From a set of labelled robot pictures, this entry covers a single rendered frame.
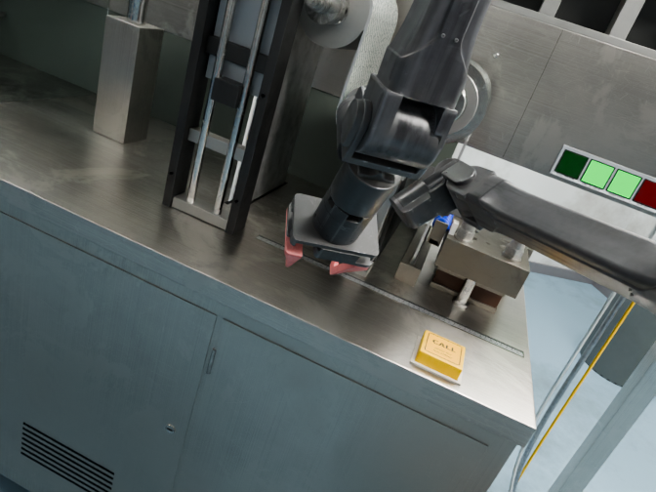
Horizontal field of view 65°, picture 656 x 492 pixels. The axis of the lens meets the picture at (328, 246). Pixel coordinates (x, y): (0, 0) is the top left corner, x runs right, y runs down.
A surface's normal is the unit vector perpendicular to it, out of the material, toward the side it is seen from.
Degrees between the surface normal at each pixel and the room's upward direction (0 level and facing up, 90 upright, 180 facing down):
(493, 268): 90
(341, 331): 0
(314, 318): 0
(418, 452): 90
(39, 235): 90
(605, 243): 51
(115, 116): 90
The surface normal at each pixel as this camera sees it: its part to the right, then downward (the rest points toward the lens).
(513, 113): -0.31, 0.32
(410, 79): 0.15, 0.53
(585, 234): -0.54, -0.68
